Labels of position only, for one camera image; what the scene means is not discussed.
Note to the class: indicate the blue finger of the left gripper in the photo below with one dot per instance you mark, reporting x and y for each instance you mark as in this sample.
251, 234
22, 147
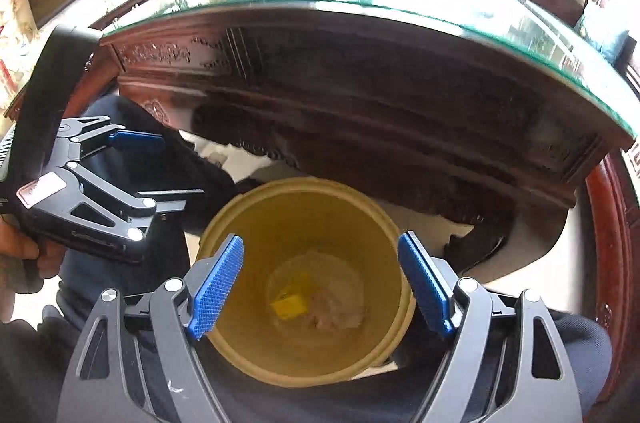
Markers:
136, 141
170, 201

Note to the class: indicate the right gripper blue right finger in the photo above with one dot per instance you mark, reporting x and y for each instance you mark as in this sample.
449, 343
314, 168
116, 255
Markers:
433, 294

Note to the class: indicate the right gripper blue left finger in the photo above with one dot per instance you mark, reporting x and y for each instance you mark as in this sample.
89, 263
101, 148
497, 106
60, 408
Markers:
210, 282

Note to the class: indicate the yellow round trash bin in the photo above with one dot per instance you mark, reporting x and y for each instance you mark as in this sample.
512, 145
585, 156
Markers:
301, 234

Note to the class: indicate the person's left hand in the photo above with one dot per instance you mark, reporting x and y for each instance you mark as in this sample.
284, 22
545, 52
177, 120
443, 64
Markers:
16, 246

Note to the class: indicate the person's dark trouser legs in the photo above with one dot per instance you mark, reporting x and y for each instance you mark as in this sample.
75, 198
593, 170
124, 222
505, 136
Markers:
183, 300

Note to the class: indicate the yellow paper scrap in bin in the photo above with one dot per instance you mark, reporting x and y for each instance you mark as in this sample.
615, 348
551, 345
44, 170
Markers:
289, 307

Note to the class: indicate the crumpled tissue in bin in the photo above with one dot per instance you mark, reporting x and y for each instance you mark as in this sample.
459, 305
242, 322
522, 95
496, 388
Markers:
335, 310

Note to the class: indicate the dark carved wooden table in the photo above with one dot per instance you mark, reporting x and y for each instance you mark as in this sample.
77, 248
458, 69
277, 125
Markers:
473, 110

